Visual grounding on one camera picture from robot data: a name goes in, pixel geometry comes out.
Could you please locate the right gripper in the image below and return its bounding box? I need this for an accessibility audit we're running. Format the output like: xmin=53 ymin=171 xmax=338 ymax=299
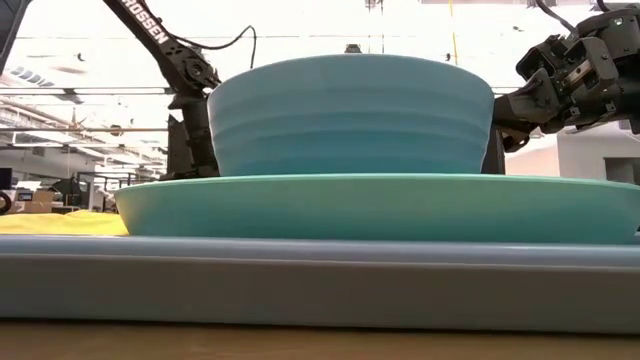
xmin=492 ymin=4 xmax=640 ymax=154

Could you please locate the blue plastic bowl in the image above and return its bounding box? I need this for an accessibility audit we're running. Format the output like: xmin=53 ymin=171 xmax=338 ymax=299
xmin=207 ymin=53 xmax=496 ymax=177

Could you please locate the yellow cloth napkin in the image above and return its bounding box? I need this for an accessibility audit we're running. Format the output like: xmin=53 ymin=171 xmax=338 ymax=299
xmin=0 ymin=209 xmax=130 ymax=237

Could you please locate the teal plastic plate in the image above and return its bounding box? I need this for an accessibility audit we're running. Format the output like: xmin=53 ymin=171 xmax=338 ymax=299
xmin=113 ymin=173 xmax=640 ymax=245

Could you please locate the blue plastic tray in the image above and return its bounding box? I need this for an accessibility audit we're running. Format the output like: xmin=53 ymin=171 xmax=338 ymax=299
xmin=0 ymin=233 xmax=640 ymax=335

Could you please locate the cardboard box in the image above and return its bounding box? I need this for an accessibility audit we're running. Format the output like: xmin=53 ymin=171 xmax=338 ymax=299
xmin=19 ymin=188 xmax=55 ymax=216

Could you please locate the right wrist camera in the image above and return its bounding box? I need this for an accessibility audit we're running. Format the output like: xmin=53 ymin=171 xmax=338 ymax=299
xmin=564 ymin=37 xmax=621 ymax=95

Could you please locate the yellow hanging cable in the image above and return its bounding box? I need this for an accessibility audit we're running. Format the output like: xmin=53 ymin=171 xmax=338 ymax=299
xmin=448 ymin=0 xmax=459 ymax=66

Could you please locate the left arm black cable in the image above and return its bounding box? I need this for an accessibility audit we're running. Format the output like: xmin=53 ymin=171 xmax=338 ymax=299
xmin=169 ymin=24 xmax=258 ymax=70

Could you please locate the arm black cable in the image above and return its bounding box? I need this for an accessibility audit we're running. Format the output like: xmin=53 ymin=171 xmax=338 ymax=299
xmin=169 ymin=24 xmax=258 ymax=70
xmin=534 ymin=0 xmax=579 ymax=35

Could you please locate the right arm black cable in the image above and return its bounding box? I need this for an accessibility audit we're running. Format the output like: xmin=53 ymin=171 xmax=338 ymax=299
xmin=534 ymin=0 xmax=579 ymax=35

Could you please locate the ceiling light rail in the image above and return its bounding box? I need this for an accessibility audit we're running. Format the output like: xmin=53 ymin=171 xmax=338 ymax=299
xmin=0 ymin=85 xmax=521 ymax=97

